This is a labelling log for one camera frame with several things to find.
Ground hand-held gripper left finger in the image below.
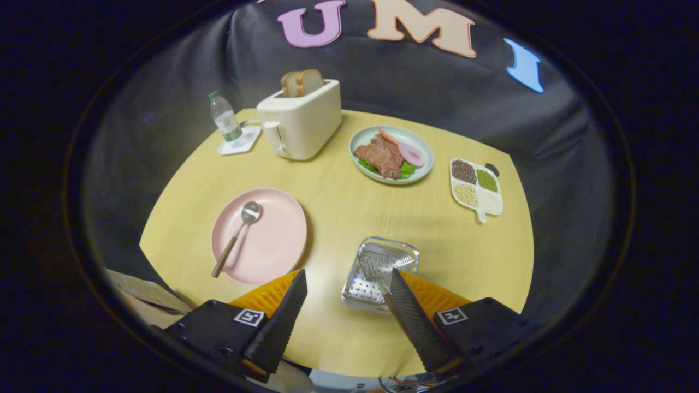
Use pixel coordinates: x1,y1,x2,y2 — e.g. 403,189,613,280
150,269,308,383

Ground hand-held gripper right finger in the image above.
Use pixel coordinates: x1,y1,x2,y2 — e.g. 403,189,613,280
382,267,538,377

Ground wooden handled metal fork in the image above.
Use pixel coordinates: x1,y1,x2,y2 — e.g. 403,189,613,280
362,255,396,306

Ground wooden handled metal spoon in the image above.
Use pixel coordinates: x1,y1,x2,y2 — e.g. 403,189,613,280
211,201,262,278

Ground pink round plate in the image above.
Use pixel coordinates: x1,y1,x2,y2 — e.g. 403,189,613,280
211,188,308,285

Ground beige cardboard box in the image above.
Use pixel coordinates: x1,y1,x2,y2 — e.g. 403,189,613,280
104,267,192,328

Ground white divided bean dish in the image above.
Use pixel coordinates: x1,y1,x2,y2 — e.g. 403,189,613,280
449,158,504,224

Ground green lettuce leaf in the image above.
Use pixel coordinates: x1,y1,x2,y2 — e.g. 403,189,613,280
358,158,417,180

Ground pink ham slice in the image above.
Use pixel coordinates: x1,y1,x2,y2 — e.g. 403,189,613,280
398,142,425,168

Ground brown meat slices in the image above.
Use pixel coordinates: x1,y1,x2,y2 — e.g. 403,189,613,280
354,134,405,180

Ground white square coaster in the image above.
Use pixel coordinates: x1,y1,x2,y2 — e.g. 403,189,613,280
218,126,262,156

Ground light green oval plate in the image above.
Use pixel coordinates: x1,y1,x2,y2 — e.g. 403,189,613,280
349,125,434,185

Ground white toaster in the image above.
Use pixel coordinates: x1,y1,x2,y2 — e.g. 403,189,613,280
256,79,342,161

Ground clear plastic water bottle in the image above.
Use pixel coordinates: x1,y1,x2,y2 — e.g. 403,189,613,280
208,91,244,142

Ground black backdrop cloth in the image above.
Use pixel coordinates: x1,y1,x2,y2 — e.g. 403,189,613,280
82,0,618,328

